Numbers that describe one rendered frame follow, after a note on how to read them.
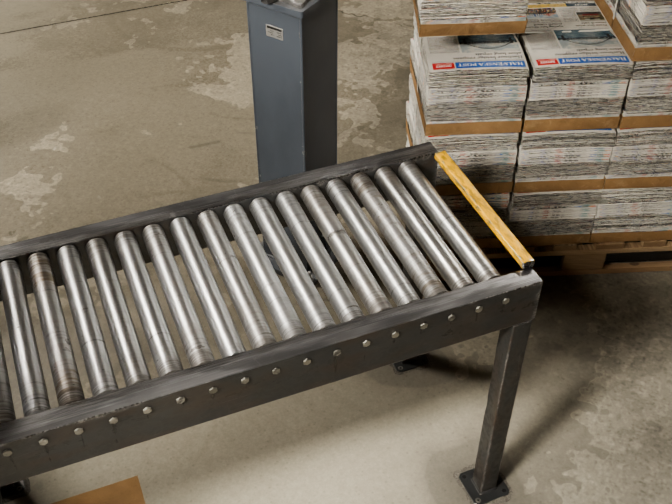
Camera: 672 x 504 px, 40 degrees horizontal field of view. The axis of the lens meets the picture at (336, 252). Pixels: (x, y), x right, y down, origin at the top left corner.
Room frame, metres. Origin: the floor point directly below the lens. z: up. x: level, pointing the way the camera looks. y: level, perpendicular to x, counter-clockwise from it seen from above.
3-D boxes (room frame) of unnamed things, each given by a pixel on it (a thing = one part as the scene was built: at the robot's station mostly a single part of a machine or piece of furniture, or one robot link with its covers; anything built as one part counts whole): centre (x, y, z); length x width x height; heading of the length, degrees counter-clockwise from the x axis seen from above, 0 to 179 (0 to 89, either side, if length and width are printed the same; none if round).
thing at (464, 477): (1.41, -0.41, 0.01); 0.14 x 0.13 x 0.01; 22
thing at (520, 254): (1.64, -0.34, 0.81); 0.43 x 0.03 x 0.02; 22
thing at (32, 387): (1.25, 0.64, 0.77); 0.47 x 0.05 x 0.05; 22
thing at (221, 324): (1.40, 0.28, 0.77); 0.47 x 0.05 x 0.05; 22
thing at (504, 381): (1.41, -0.41, 0.34); 0.06 x 0.06 x 0.68; 22
